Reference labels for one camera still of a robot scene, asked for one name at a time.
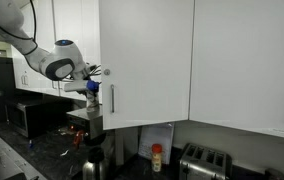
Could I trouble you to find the red handle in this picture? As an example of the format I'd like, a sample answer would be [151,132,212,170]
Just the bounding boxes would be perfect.
[72,129,85,150]

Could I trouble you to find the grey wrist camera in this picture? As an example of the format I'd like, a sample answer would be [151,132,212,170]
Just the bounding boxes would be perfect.
[63,80,90,93]

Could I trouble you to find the white base cabinet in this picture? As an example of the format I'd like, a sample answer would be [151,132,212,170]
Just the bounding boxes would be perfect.
[0,129,48,180]

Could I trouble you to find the stainless steel coffee machine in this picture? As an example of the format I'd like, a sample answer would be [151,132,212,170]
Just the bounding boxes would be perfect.
[65,104,140,168]

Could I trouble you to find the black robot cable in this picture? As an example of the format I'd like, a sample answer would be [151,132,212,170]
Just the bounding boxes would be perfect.
[0,0,102,78]

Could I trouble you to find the spice jar with orange lid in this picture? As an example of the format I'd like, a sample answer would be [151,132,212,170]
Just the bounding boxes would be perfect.
[150,143,163,173]

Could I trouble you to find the white cabinet door with lock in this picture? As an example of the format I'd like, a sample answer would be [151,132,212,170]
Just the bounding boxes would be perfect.
[97,0,195,131]

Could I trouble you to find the stainless steel toaster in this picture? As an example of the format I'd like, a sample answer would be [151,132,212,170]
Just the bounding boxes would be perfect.
[177,142,234,180]

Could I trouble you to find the black microwave oven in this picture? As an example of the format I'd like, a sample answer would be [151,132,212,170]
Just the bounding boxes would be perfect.
[4,98,75,139]

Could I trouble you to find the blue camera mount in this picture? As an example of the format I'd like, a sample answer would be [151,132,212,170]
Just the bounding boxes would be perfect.
[85,79,101,94]

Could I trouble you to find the white sugar container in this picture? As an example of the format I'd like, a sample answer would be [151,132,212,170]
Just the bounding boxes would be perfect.
[85,90,100,113]

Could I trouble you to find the small packets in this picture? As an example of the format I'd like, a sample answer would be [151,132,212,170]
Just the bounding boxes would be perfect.
[57,126,71,136]

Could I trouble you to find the stainless steel thermos carafe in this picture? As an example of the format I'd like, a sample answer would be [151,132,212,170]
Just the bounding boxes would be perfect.
[81,146,110,180]

